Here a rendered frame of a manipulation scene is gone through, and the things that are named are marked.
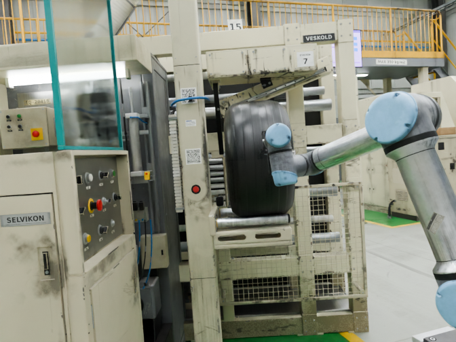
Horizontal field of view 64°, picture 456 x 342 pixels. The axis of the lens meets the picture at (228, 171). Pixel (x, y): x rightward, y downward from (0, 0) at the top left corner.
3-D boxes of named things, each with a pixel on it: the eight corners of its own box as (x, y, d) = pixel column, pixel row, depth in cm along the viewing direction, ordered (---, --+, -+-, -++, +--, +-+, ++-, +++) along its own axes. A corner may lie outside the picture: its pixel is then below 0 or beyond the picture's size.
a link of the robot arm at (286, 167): (310, 180, 116) (304, 147, 117) (287, 184, 109) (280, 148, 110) (292, 184, 122) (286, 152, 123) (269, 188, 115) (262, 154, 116)
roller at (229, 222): (214, 220, 168) (214, 216, 172) (215, 229, 169) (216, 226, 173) (290, 215, 167) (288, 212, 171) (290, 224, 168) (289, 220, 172)
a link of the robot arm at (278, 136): (269, 150, 110) (264, 123, 110) (266, 155, 121) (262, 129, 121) (294, 146, 110) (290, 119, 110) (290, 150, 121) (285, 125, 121)
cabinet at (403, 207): (418, 222, 534) (414, 137, 527) (389, 216, 589) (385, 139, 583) (465, 214, 560) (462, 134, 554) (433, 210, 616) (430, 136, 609)
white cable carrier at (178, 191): (176, 212, 177) (167, 115, 175) (177, 210, 182) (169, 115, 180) (184, 212, 177) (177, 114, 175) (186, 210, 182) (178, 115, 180)
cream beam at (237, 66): (207, 79, 198) (205, 51, 197) (210, 87, 223) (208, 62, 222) (319, 70, 196) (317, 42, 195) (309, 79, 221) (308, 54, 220)
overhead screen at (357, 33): (327, 67, 516) (324, 28, 513) (325, 68, 521) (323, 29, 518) (362, 67, 533) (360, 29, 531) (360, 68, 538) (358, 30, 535)
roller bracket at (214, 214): (210, 236, 165) (207, 215, 164) (215, 220, 205) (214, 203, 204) (217, 236, 165) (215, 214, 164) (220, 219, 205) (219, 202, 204)
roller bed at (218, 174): (195, 210, 216) (191, 159, 214) (197, 205, 230) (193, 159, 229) (227, 207, 215) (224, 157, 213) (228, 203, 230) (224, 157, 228)
